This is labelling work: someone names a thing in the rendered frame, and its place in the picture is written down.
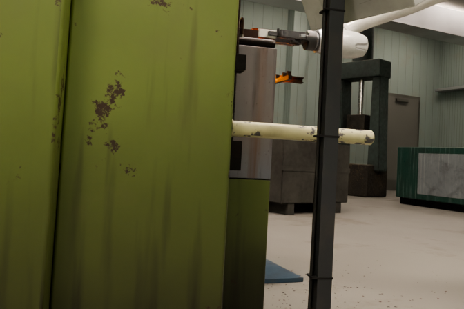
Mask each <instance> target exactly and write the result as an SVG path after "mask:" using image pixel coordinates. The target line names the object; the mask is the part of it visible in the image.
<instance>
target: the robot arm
mask: <svg viewBox="0 0 464 309"><path fill-rule="evenodd" d="M444 1H448V0H425V1H424V2H422V3H420V4H418V5H417V6H414V7H411V8H406V9H402V10H397V11H394V12H388V13H385V14H380V15H377V16H373V17H368V18H365V19H360V20H356V21H351V22H349V23H344V30H343V45H342V57H343V58H346V59H355V58H359V57H363V56H364V55H365V54H366V52H367V50H368V46H369V43H368V39H367V37H366V36H364V35H363V34H360V32H362V31H364V30H366V29H369V28H372V27H374V26H378V25H380V24H383V23H387V22H389V21H393V20H395V19H399V18H402V17H405V16H407V15H410V14H414V13H415V12H418V11H421V10H424V9H426V8H428V7H431V6H434V5H436V4H438V3H442V2H444ZM258 30H259V32H258V36H259V37H265V38H272V39H275V44H277V45H285V46H294V45H295V46H299V45H302V47H303V49H304V50H309V51H313V52H314V53H319V54H321V39H322V29H320V30H316V31H312V30H307V31H306V32H296V31H290V30H280V29H279V28H277V30H267V29H261V28H258Z"/></svg>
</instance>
